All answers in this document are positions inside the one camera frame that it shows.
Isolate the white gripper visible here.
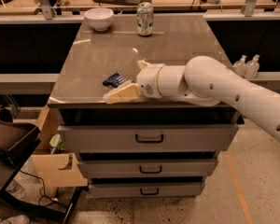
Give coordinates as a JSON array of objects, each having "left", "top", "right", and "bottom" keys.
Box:
[{"left": 103, "top": 60, "right": 164, "bottom": 104}]

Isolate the blue rxbar blueberry wrapper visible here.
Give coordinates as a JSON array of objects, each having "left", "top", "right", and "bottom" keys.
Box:
[{"left": 103, "top": 72, "right": 130, "bottom": 88}]

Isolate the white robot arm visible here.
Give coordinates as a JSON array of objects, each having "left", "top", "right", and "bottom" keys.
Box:
[{"left": 103, "top": 56, "right": 280, "bottom": 142}]

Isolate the silver green 7up can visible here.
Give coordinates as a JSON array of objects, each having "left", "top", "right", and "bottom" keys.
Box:
[{"left": 136, "top": 2, "right": 153, "bottom": 36}]

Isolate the white ceramic bowl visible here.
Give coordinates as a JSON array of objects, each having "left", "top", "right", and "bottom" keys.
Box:
[{"left": 85, "top": 7, "right": 114, "bottom": 31}]

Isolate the grey drawer cabinet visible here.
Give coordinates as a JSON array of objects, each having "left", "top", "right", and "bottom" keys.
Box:
[{"left": 48, "top": 15, "right": 244, "bottom": 185}]

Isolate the top grey drawer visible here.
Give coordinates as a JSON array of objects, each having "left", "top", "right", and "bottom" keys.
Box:
[{"left": 58, "top": 124, "right": 238, "bottom": 153}]

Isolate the grey drawer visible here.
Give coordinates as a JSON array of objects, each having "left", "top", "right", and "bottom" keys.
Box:
[
  {"left": 58, "top": 124, "right": 238, "bottom": 153},
  {"left": 89, "top": 182, "right": 204, "bottom": 199},
  {"left": 77, "top": 159, "right": 217, "bottom": 178}
]

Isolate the middle grey drawer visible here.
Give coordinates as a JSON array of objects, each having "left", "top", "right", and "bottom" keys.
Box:
[{"left": 77, "top": 159, "right": 217, "bottom": 178}]

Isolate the clear sanitizer bottle left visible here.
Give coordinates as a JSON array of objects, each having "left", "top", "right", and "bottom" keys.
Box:
[{"left": 233, "top": 55, "right": 246, "bottom": 77}]

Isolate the clear sanitizer bottle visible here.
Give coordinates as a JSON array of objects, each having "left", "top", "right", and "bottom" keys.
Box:
[
  {"left": 245, "top": 54, "right": 259, "bottom": 78},
  {"left": 233, "top": 55, "right": 246, "bottom": 77}
]

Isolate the clear sanitizer bottle right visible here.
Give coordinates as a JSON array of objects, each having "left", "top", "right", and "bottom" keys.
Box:
[{"left": 245, "top": 54, "right": 259, "bottom": 78}]

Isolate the bottom grey drawer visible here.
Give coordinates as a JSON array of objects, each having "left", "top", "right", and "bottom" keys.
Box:
[{"left": 89, "top": 182, "right": 204, "bottom": 199}]

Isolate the tan cardboard box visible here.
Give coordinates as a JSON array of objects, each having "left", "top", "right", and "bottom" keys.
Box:
[{"left": 32, "top": 105, "right": 88, "bottom": 198}]

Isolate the dark brown chair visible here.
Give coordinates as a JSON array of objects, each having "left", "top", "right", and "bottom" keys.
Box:
[{"left": 0, "top": 106, "right": 40, "bottom": 196}]

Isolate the black floor cable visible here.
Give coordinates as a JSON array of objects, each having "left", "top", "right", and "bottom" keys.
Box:
[{"left": 19, "top": 169, "right": 69, "bottom": 210}]

